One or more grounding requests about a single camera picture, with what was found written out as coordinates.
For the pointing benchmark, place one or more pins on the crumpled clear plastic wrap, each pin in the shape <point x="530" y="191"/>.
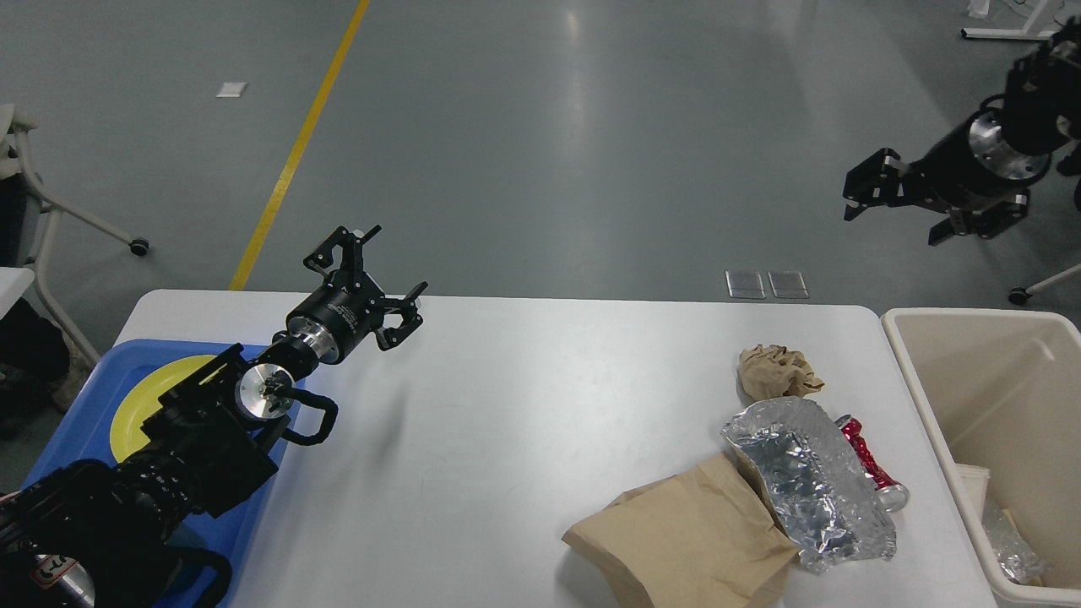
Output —
<point x="1017" y="559"/>

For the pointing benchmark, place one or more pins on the yellow plastic plate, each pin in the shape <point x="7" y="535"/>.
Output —
<point x="126" y="436"/>

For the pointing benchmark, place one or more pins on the brown paper ball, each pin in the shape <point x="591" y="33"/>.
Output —
<point x="774" y="371"/>

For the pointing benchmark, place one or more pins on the white side table edge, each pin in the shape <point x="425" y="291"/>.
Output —
<point x="14" y="282"/>

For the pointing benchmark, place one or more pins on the white desk frame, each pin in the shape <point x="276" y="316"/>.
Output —
<point x="1017" y="20"/>

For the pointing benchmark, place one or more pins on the beige plastic bin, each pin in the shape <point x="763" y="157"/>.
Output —
<point x="998" y="388"/>

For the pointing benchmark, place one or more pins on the brown paper bag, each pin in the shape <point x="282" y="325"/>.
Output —
<point x="702" y="538"/>

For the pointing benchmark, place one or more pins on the white office chair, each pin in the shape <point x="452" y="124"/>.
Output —
<point x="52" y="209"/>

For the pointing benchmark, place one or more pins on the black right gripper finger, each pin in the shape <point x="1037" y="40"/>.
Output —
<point x="878" y="180"/>
<point x="986" y="224"/>

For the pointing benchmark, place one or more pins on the blue plastic tray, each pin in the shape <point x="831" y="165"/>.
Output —
<point x="84" y="414"/>

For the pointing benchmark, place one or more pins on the white paper cup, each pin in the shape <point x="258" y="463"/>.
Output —
<point x="975" y="484"/>

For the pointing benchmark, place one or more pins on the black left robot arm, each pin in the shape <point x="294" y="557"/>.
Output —
<point x="268" y="391"/>

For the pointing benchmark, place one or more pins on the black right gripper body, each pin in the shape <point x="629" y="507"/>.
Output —
<point x="985" y="167"/>

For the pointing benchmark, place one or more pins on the red wrapper piece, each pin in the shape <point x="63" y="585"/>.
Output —
<point x="892" y="494"/>

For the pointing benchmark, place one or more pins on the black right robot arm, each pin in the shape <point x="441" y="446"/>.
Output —
<point x="1042" y="84"/>

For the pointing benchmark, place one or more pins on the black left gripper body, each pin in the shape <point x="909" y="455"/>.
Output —
<point x="332" y="322"/>

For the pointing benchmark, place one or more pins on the right side office chair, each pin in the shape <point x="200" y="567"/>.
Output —
<point x="1069" y="166"/>

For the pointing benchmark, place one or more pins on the silver foil wrapper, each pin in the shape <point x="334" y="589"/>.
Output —
<point x="812" y="482"/>

